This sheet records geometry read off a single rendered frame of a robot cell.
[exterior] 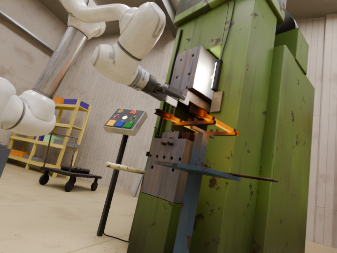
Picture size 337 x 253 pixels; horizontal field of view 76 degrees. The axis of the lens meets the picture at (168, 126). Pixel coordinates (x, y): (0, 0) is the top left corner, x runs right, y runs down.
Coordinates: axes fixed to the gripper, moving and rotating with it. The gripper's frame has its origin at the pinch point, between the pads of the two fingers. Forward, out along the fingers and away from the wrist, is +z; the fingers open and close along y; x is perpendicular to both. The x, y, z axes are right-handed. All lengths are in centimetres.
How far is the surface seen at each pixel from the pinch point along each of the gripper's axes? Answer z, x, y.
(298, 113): 156, 52, 0
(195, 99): 65, 34, -51
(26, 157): 73, -66, -677
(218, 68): 64, 59, -31
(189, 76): 54, 52, -53
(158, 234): 48, -73, -44
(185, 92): 54, 37, -53
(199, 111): 15.3, 0.4, 0.5
